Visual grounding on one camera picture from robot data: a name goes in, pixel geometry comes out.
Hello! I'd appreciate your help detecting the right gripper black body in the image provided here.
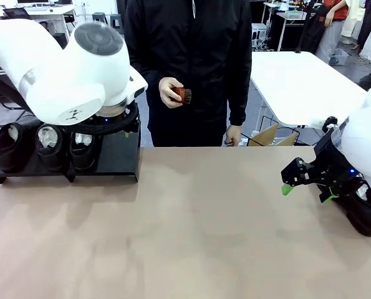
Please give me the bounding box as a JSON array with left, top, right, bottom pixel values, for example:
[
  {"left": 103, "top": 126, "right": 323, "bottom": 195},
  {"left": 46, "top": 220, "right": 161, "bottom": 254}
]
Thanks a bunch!
[{"left": 309, "top": 151, "right": 363, "bottom": 190}]

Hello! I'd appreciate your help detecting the grey plastic bin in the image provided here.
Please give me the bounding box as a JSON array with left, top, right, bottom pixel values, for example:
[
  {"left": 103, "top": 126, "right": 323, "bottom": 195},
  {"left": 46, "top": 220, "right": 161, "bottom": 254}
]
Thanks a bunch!
[{"left": 328, "top": 48, "right": 350, "bottom": 65}]

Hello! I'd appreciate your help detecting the white office desk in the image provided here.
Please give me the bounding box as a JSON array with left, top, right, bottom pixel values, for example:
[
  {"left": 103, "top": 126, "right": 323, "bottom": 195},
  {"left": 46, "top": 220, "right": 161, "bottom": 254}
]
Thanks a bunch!
[{"left": 16, "top": 4, "right": 86, "bottom": 35}]

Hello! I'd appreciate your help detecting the black leather dress shoe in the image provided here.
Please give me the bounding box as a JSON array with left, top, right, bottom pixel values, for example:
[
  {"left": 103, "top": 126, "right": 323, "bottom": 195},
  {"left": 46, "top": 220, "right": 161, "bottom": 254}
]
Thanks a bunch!
[
  {"left": 69, "top": 132, "right": 96, "bottom": 171},
  {"left": 317, "top": 182, "right": 371, "bottom": 237},
  {"left": 0, "top": 123, "right": 33, "bottom": 174},
  {"left": 35, "top": 123, "right": 64, "bottom": 172}
]

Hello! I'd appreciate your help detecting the large white table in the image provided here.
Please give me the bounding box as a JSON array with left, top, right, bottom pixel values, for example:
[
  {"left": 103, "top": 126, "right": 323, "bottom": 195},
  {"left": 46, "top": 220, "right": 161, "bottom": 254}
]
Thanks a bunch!
[{"left": 250, "top": 50, "right": 369, "bottom": 128}]

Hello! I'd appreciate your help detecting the brown cardboard box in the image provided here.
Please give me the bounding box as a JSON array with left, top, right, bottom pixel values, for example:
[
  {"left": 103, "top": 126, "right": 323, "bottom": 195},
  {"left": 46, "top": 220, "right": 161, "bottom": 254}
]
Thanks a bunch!
[{"left": 249, "top": 123, "right": 299, "bottom": 147}]

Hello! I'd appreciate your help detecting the black office chair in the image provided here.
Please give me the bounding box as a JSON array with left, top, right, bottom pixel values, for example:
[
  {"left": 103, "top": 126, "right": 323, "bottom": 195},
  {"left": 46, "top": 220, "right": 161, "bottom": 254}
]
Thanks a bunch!
[{"left": 2, "top": 7, "right": 33, "bottom": 21}]

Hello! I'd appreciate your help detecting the cream hanging garment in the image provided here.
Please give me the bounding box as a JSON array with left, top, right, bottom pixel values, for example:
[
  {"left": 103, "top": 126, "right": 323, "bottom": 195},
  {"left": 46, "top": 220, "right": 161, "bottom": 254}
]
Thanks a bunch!
[{"left": 340, "top": 0, "right": 365, "bottom": 37}]

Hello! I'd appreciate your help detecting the person's right forearm black sleeve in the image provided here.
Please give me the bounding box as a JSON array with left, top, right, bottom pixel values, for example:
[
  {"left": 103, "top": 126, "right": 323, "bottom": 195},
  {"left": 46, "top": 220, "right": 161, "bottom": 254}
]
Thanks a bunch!
[{"left": 127, "top": 55, "right": 167, "bottom": 87}]

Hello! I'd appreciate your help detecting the black computer tower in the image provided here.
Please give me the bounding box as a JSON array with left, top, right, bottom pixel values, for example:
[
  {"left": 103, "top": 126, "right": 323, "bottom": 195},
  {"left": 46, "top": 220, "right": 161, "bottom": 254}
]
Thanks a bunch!
[{"left": 52, "top": 32, "right": 69, "bottom": 48}]

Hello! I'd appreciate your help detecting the person's torso black jacket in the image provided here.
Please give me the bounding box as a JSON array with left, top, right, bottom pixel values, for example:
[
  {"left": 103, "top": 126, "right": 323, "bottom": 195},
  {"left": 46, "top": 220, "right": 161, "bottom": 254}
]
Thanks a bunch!
[{"left": 122, "top": 0, "right": 253, "bottom": 148}]

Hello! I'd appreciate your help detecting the white computer case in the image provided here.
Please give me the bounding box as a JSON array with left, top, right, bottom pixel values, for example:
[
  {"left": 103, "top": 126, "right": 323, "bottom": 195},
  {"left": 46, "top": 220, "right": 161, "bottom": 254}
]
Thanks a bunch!
[{"left": 251, "top": 23, "right": 269, "bottom": 50}]

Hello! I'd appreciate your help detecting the person's left hand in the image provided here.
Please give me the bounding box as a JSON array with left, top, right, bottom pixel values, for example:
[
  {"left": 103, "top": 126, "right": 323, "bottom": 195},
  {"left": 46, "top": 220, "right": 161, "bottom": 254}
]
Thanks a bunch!
[{"left": 224, "top": 125, "right": 243, "bottom": 146}]

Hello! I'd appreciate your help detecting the person's left forearm black sleeve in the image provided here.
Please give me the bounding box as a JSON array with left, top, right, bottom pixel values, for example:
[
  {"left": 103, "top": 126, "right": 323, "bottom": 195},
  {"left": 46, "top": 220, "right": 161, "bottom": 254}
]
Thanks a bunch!
[{"left": 227, "top": 77, "right": 251, "bottom": 127}]

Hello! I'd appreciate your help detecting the black wire rack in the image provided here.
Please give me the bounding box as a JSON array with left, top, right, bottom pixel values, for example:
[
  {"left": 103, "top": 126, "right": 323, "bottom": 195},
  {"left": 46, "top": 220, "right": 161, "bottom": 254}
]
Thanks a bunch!
[{"left": 241, "top": 115, "right": 302, "bottom": 147}]

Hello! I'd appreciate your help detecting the person's right hand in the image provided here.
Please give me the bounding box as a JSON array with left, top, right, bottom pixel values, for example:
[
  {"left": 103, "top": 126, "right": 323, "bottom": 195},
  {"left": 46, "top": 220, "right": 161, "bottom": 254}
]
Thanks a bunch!
[{"left": 158, "top": 77, "right": 185, "bottom": 109}]

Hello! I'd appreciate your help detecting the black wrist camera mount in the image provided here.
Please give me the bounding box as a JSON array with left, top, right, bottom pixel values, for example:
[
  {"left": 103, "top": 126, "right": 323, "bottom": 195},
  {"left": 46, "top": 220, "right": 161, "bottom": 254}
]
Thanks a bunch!
[{"left": 314, "top": 124, "right": 344, "bottom": 156}]

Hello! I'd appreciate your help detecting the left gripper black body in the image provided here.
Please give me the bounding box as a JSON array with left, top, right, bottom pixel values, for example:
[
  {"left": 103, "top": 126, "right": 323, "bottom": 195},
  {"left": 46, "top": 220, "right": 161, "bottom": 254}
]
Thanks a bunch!
[{"left": 95, "top": 108, "right": 136, "bottom": 125}]

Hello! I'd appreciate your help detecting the background person red shirt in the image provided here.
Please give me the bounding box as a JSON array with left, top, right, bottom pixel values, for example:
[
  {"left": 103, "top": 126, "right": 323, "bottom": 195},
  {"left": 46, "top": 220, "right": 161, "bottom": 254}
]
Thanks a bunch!
[{"left": 316, "top": 0, "right": 351, "bottom": 65}]

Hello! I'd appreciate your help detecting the red-brown wooden shoe brush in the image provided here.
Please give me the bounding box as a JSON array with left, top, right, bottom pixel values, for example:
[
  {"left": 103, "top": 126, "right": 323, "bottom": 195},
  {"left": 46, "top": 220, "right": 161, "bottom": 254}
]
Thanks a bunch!
[{"left": 171, "top": 87, "right": 193, "bottom": 104}]

